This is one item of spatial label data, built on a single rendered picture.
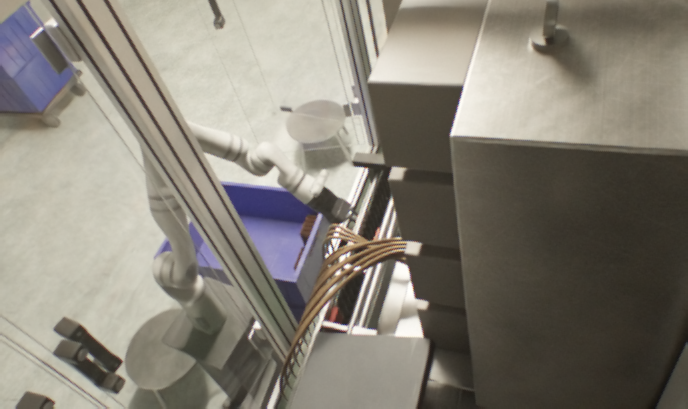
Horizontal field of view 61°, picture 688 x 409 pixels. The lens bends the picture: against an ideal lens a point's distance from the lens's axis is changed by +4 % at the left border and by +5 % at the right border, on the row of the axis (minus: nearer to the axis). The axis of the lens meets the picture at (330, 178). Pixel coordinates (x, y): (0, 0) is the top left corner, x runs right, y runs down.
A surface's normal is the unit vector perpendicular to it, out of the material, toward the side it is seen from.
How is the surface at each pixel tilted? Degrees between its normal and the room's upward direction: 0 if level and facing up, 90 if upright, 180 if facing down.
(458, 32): 0
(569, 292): 90
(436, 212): 90
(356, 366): 20
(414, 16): 0
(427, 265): 90
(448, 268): 90
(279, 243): 0
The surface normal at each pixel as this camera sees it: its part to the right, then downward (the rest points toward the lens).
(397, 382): -0.51, -0.66
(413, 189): -0.32, 0.75
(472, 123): -0.22, -0.65
